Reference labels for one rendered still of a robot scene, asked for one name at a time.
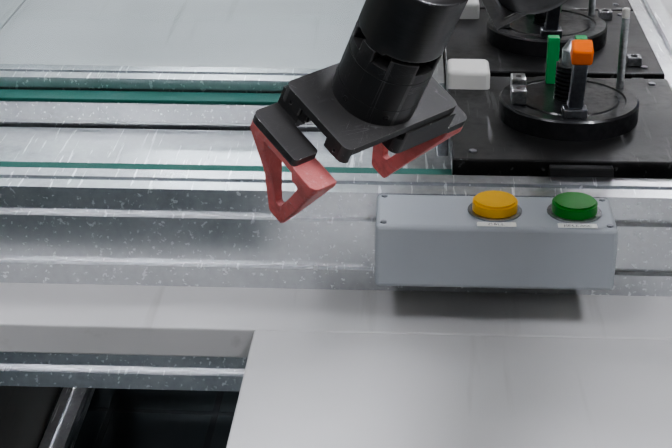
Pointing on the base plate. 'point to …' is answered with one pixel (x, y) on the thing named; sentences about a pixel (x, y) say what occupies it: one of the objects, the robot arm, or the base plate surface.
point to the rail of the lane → (48, 233)
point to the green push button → (574, 206)
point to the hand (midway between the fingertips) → (332, 185)
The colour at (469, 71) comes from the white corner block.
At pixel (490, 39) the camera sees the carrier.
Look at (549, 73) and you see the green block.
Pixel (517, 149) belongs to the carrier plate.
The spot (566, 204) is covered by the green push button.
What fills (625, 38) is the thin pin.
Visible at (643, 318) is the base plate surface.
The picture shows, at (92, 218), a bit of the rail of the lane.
